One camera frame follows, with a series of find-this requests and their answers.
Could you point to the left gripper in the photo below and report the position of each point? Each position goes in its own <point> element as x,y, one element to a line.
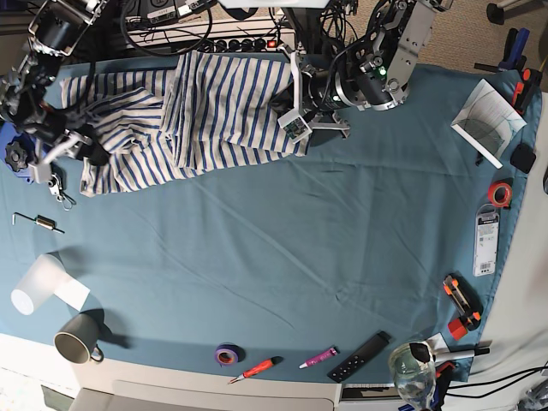
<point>320,105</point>

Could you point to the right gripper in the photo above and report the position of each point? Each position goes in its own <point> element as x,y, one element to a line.
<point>73,141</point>

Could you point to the blue white striped T-shirt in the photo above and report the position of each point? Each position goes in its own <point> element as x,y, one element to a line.
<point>208,113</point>

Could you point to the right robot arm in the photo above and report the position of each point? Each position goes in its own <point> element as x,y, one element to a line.
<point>53,34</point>

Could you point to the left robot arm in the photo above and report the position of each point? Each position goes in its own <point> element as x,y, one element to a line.
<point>330,74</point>

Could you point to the metal keyring clip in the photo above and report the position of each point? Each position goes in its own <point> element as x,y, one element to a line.
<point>55,186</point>

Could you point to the black power strip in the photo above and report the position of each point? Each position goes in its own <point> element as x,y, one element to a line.
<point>241,45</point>

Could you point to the blue block with black knob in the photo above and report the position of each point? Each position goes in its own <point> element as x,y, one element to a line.
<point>18,150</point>

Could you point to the steel hex key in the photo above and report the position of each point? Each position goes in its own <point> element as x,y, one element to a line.
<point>19,216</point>

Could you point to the teal table cloth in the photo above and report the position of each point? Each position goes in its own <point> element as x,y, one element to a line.
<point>282,259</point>

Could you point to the grey ceramic mug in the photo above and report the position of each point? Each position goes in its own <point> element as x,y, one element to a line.
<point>77,341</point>

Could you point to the white grey notebook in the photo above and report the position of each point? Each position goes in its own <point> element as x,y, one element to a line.
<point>488,122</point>

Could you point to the red tape roll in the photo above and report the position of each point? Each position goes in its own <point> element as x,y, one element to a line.
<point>500,194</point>

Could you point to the clear blister pack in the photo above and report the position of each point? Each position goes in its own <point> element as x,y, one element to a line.
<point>486,230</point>

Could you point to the purple tape roll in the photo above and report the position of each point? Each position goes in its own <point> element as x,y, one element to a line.
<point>228,354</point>

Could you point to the blue black clamp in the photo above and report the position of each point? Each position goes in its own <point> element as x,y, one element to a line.
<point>513,57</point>

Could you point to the orange black spring clamp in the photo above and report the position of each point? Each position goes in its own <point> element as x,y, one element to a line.
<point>525,88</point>

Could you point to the black square pad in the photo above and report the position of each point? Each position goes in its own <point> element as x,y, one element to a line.
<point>523,158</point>

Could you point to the pink glue tube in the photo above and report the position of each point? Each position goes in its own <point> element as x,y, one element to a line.
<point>329,353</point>

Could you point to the red screwdriver pen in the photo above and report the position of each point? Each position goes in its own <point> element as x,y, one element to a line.
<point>261,367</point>

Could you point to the orange black bar clamp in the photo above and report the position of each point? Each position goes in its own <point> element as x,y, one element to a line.
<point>467,304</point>

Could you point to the black remote control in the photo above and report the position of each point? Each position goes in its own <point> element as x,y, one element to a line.
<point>360,357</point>

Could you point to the clear wine glass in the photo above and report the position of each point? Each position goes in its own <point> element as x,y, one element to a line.
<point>413,372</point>

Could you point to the black marker pen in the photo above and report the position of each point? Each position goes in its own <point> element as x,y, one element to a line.
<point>441,357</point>

